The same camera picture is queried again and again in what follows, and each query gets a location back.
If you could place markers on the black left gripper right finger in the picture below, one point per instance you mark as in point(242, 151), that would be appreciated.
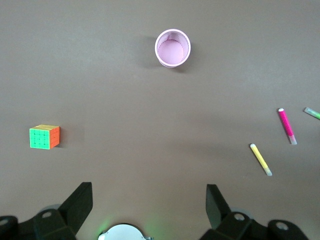
point(220, 215)

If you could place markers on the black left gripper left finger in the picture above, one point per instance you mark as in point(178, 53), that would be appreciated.
point(72, 212)

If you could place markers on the pink marker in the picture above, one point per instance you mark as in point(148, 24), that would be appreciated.
point(286, 123)

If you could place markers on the yellow marker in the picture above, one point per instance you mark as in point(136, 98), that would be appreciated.
point(260, 158)

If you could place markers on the multicoloured puzzle cube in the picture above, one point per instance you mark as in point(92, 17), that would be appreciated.
point(40, 137)

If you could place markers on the green marker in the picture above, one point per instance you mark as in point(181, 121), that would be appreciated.
point(313, 113)

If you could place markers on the pink mesh cup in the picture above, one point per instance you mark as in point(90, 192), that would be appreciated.
point(172, 50)

